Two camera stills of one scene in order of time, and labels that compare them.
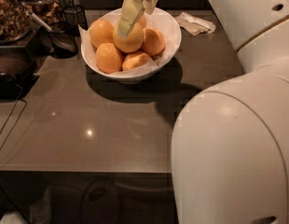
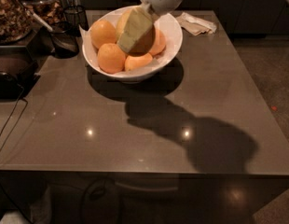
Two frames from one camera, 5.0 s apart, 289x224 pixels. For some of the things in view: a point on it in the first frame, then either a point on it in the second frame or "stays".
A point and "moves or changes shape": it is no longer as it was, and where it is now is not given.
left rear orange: x=101 y=32 stays
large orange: x=131 y=42 moves or changes shape
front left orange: x=108 y=59 stays
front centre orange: x=134 y=60 stays
